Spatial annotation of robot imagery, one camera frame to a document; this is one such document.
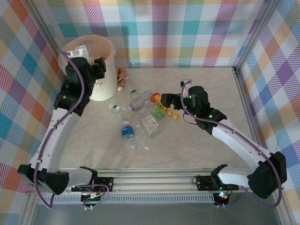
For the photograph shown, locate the clear bottle green label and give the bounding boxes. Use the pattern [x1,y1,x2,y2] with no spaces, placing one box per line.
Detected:
[151,104,167,120]

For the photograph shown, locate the orange juice bottle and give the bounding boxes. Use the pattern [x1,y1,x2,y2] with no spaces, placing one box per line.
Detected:
[150,93,180,120]

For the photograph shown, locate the square bottle white label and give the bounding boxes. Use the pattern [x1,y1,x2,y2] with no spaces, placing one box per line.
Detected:
[141,114,160,137]

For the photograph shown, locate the clear bottle white cap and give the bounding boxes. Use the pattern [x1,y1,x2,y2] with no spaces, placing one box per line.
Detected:
[134,124,151,151]

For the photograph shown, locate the white plastic waste bin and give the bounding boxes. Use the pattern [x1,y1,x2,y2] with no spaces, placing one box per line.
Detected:
[61,34,117,102]

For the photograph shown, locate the brown coffee drink bottle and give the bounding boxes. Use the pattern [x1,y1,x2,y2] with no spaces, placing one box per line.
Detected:
[116,67,128,92]

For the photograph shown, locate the clear bottle pale blue label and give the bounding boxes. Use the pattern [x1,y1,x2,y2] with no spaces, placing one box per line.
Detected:
[127,90,153,112]

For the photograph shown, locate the crushed clear plastic bottle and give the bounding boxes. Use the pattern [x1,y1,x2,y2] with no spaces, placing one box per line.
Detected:
[116,109,134,122]

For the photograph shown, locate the clear bottle dark blue label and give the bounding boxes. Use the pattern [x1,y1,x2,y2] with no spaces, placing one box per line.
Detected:
[120,120,135,150]

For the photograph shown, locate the colourful plaid backdrop cloth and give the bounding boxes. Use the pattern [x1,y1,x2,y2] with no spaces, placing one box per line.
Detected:
[0,0,300,225]

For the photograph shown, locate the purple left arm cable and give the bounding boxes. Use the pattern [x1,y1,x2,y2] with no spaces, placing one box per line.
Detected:
[34,51,110,211]

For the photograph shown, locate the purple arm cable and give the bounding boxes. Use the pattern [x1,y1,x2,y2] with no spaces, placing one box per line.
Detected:
[180,81,283,209]
[34,51,110,211]

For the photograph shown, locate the aluminium table edge rail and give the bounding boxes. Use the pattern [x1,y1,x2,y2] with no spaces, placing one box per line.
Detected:
[232,67,279,181]

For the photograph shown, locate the aluminium frame post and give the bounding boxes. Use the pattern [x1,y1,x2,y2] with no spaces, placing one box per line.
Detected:
[27,0,60,47]
[232,0,280,74]

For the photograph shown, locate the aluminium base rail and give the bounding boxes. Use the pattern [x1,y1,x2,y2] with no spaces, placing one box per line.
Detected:
[25,172,281,195]

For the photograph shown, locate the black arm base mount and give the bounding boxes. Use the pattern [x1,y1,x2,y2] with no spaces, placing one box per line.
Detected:
[192,164,240,192]
[71,177,115,193]

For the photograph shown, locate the grey slotted cable duct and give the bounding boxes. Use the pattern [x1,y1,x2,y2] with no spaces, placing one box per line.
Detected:
[37,195,216,204]

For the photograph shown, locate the small controller board with wires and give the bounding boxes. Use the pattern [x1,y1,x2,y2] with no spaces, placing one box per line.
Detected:
[80,191,105,211]
[213,191,232,209]

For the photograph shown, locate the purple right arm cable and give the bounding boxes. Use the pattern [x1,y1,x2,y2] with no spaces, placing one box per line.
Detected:
[180,81,283,209]

